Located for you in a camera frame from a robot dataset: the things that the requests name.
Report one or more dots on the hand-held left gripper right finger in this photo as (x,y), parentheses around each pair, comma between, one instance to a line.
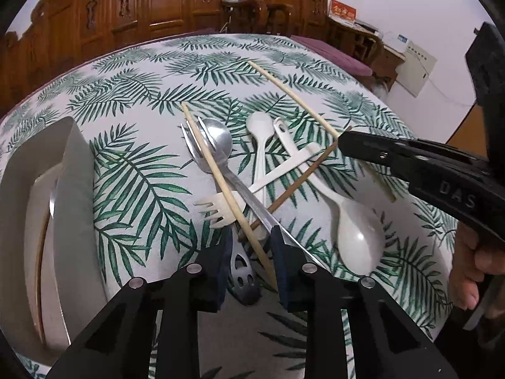
(285,272)

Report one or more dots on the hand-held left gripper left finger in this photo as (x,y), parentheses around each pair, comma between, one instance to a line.
(220,274)

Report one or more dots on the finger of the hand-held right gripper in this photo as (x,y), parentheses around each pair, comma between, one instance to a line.
(374,154)

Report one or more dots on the white plastic fork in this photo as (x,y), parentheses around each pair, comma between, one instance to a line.
(215,210)

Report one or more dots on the dark brown chopstick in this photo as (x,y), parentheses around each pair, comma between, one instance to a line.
(300,179)

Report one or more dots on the large white spoon with hole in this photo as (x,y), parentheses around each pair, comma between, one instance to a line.
(359,241)

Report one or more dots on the light bamboo chopstick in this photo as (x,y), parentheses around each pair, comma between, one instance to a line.
(221,189)
(292,94)

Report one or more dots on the small white plastic spoon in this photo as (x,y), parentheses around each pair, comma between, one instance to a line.
(259,126)

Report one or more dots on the metal fork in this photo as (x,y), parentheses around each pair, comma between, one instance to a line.
(191,134)

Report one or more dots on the metal tray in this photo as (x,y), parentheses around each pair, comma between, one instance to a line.
(79,205)

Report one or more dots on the person's right hand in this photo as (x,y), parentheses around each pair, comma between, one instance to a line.
(467,280)

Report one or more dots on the white electrical box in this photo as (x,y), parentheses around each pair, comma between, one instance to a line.
(416,67)

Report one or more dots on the wooden desk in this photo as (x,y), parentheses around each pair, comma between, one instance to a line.
(367,51)

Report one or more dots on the red desk calendar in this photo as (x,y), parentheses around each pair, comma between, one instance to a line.
(342,11)

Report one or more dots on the dark clothing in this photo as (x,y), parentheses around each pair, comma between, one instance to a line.
(457,339)

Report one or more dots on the wooden chair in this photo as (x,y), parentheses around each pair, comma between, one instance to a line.
(280,17)
(244,14)

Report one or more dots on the brown wooden chopstick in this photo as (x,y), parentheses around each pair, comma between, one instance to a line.
(38,268)

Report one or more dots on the leaf-print tablecloth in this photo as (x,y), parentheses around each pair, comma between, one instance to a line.
(138,87)

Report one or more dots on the wide carved wooden cabinet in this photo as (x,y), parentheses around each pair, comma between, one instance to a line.
(130,8)

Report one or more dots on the small blue wall label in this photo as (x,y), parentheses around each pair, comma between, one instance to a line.
(402,39)

